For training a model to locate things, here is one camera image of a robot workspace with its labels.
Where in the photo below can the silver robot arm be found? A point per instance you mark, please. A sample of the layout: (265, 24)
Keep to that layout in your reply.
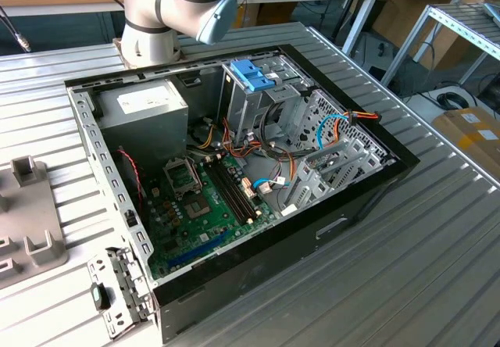
(148, 7)

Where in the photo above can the metal disk bay cage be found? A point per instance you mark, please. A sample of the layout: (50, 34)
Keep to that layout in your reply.
(242, 108)

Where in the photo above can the black RAM slot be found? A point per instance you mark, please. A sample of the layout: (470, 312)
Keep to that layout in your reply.
(230, 196)
(240, 190)

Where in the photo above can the CPU socket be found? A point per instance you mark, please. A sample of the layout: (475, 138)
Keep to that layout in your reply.
(198, 208)

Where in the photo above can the green motherboard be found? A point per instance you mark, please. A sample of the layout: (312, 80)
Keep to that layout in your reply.
(218, 227)

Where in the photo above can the blue expansion slot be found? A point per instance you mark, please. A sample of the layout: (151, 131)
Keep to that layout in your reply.
(199, 250)

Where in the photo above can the grey power supply unit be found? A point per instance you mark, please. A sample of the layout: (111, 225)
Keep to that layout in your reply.
(144, 136)

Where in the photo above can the black open PC case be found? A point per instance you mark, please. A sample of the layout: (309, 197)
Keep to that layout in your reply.
(273, 269)

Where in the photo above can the black tripod pole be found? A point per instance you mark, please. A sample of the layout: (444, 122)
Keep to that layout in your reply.
(351, 3)

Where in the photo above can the black latch knob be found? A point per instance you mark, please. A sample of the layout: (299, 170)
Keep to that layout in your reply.
(99, 296)

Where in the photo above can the plain cardboard box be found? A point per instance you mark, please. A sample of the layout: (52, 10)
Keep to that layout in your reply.
(394, 15)

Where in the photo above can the cardboard box with labels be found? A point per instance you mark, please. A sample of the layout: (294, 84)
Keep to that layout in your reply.
(468, 136)

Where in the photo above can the grey parts rack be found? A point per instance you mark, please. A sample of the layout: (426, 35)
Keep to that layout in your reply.
(31, 214)

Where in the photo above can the metal card retention bracket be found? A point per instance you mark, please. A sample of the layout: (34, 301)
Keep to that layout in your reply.
(121, 284)

